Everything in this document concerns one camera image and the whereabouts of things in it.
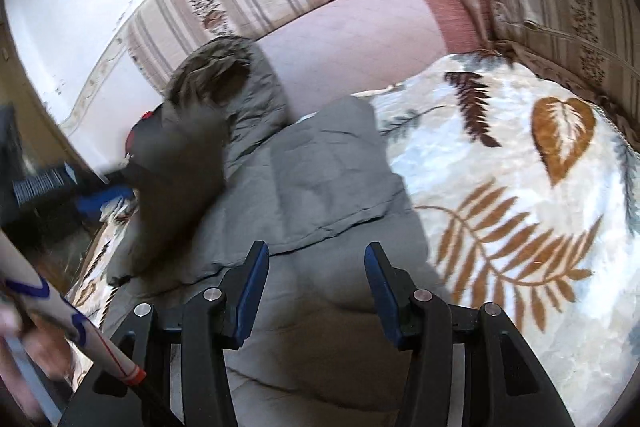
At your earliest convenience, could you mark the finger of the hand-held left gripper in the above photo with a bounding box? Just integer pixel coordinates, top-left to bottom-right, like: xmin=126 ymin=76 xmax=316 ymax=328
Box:
xmin=74 ymin=188 xmax=135 ymax=219
xmin=62 ymin=162 xmax=132 ymax=188

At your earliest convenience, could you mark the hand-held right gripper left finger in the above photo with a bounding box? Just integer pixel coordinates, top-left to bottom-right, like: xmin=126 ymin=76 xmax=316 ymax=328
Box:
xmin=59 ymin=240 xmax=271 ymax=427

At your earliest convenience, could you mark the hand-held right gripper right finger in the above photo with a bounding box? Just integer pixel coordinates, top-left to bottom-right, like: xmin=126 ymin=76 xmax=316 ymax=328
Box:
xmin=363 ymin=241 xmax=577 ymax=427

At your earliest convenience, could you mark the grey quilted hooded jacket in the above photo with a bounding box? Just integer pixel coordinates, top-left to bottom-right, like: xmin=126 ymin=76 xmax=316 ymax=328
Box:
xmin=107 ymin=36 xmax=451 ymax=427

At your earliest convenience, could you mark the wooden cabinet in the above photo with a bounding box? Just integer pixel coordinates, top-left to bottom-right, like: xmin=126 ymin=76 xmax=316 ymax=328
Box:
xmin=0 ymin=14 xmax=108 ymax=293

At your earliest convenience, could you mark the white printed tube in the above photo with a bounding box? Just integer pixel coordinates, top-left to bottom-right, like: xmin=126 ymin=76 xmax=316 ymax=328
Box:
xmin=0 ymin=227 xmax=148 ymax=388

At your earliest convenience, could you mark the pink seat cushion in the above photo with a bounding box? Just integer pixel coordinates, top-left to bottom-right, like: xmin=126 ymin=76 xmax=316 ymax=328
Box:
xmin=250 ymin=0 xmax=501 ymax=120

